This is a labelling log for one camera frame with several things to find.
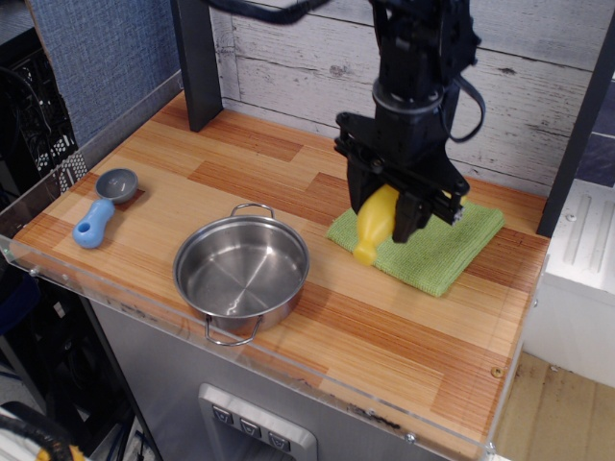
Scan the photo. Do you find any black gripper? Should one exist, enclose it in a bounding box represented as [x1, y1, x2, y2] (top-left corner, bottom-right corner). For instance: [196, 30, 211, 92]
[334, 93, 470, 243]

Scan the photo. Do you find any yellow plastic toy banana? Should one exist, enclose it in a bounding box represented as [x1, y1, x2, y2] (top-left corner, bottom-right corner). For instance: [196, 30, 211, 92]
[353, 184, 464, 265]

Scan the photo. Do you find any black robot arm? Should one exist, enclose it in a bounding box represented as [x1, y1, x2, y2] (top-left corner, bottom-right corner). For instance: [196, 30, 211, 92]
[335, 1, 485, 243]

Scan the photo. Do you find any green folded cloth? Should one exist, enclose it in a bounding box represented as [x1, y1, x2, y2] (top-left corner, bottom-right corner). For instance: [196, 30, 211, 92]
[327, 202, 504, 297]

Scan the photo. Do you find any clear acrylic table guard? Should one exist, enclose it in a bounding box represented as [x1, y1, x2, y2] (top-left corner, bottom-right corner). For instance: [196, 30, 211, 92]
[1, 96, 548, 460]

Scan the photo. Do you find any stainless steel pot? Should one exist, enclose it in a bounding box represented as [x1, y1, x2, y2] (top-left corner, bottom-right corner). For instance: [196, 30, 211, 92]
[173, 203, 310, 347]

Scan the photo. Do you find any white metal side unit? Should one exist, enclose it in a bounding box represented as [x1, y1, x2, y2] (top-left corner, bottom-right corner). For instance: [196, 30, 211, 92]
[523, 180, 614, 387]

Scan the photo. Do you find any blue grey ice cream scoop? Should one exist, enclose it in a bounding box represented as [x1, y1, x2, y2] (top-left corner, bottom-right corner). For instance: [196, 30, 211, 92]
[72, 168, 138, 249]

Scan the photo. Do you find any silver dispenser button panel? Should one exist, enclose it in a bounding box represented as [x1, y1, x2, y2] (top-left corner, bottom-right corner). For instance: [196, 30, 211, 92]
[198, 383, 318, 460]

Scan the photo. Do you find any blue fabric partition panel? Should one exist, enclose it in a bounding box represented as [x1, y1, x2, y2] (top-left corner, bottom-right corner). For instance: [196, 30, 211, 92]
[28, 1, 180, 146]

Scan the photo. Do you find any black plastic crate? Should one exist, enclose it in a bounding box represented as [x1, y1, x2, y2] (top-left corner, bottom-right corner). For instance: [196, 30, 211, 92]
[1, 28, 77, 202]

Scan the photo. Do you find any yellow object bottom left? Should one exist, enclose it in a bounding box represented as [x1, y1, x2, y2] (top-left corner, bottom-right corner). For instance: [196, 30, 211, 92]
[35, 445, 86, 461]

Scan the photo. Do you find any dark right frame post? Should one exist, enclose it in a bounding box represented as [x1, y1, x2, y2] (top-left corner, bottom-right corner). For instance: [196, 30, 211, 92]
[536, 15, 614, 237]

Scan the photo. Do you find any dark frame post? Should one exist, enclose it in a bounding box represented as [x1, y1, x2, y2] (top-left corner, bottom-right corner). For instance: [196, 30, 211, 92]
[536, 15, 614, 237]
[171, 0, 223, 133]

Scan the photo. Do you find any dark left frame post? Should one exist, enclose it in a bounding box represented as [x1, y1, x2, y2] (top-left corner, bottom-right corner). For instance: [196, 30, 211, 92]
[171, 0, 223, 133]

